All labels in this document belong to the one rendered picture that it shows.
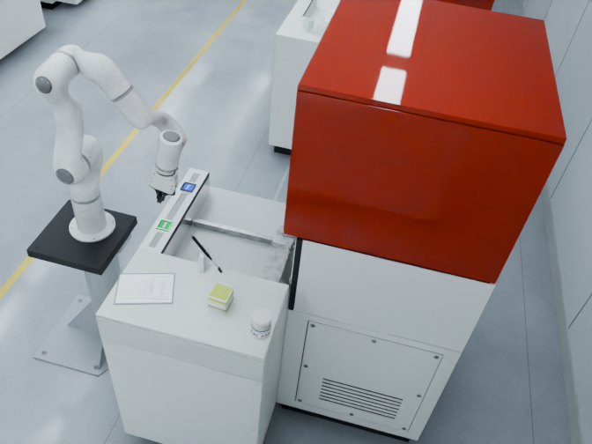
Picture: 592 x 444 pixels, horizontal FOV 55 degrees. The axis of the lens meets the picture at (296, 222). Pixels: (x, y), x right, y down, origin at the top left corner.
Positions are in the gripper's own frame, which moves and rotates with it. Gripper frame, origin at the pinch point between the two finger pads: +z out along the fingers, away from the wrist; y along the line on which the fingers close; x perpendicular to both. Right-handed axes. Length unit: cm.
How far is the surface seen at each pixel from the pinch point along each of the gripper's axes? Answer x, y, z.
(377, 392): 15, -115, 48
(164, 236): 5.8, -5.9, 14.6
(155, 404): 50, -28, 64
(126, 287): 35.5, -3.9, 14.2
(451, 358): 15, -130, 7
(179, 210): -10.9, -5.5, 14.7
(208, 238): -12.0, -20.6, 25.8
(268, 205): -42, -39, 22
